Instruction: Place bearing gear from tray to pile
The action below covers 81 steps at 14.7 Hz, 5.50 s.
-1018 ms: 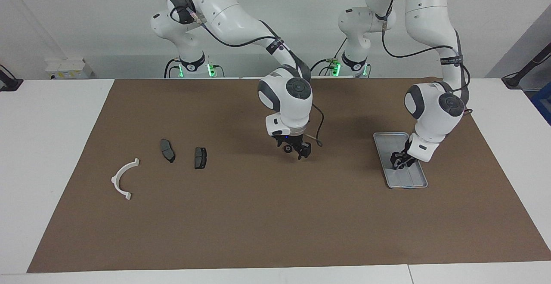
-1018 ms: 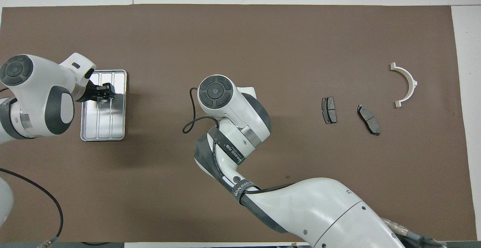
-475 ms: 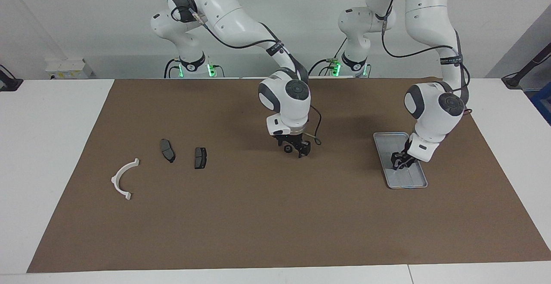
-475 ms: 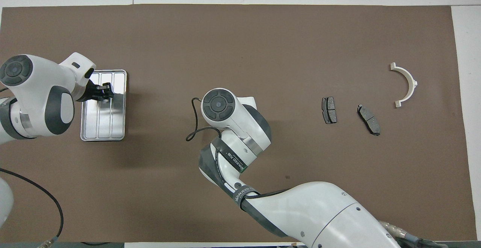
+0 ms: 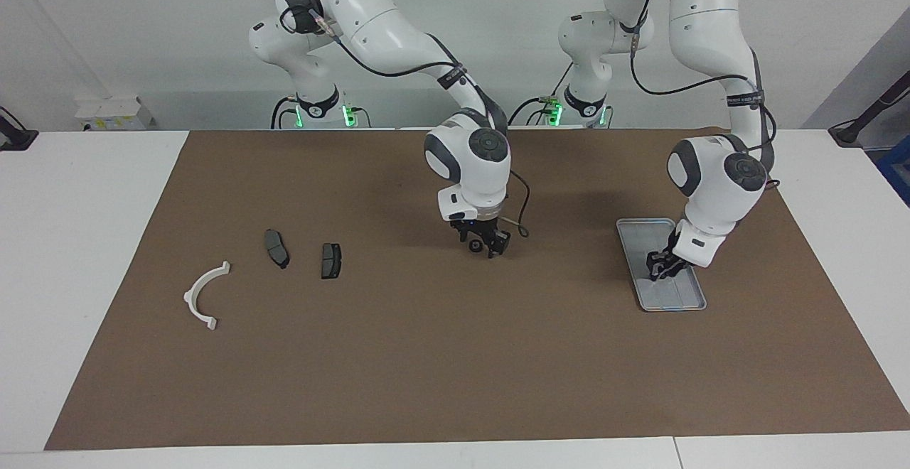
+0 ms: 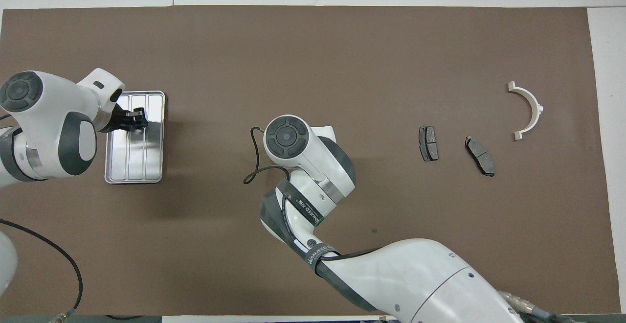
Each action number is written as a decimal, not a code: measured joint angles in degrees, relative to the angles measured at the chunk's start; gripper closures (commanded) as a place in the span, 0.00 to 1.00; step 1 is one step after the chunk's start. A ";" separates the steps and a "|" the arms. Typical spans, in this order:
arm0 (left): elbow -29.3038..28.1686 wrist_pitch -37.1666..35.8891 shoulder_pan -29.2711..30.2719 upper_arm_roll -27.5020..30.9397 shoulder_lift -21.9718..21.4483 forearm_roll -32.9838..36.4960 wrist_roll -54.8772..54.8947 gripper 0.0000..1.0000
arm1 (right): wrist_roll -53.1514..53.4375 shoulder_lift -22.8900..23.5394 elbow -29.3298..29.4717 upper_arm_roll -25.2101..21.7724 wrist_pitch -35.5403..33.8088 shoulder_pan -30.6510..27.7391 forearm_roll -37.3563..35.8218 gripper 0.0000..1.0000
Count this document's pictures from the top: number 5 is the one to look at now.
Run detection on silver metal ribbed tray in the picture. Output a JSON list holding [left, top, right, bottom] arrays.
[[616, 218, 707, 313]]

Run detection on white power strip box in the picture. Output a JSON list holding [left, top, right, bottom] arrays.
[[75, 96, 157, 132]]

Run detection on black right base cable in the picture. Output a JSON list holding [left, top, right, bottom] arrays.
[[269, 95, 301, 130]]

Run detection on black left base cable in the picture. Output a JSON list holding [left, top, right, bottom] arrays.
[[507, 63, 575, 127]]

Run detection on brown table mat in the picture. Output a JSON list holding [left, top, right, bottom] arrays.
[[44, 128, 910, 451]]

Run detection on dark elongated brake pad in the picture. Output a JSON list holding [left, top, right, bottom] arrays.
[[264, 229, 291, 270]]

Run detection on white half ring clamp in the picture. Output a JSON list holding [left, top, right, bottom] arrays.
[[183, 262, 231, 331]]

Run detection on black base cable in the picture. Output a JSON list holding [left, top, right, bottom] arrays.
[[507, 63, 575, 127], [269, 95, 301, 130]]

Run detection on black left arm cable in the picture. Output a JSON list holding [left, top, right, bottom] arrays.
[[604, 0, 779, 189]]

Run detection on blue crate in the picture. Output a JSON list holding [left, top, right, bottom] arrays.
[[877, 139, 910, 207]]

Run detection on black table clamp mount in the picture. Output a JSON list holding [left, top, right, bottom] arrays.
[[0, 107, 38, 151]]

